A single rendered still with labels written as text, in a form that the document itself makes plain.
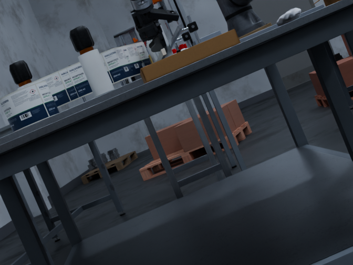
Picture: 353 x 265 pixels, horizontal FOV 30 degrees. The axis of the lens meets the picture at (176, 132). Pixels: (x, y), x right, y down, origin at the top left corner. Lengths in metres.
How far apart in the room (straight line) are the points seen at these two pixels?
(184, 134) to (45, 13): 5.94
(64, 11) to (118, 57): 9.36
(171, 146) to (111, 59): 4.67
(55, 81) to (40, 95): 0.32
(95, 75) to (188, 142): 4.41
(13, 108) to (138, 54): 0.76
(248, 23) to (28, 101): 0.90
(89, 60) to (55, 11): 9.66
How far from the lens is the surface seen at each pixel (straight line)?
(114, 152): 11.00
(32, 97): 2.63
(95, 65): 2.70
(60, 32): 12.31
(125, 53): 3.03
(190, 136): 7.02
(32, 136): 1.66
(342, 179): 2.61
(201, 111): 3.93
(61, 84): 2.95
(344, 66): 6.90
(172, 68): 1.67
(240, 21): 2.61
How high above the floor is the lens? 0.78
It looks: 3 degrees down
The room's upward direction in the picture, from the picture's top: 23 degrees counter-clockwise
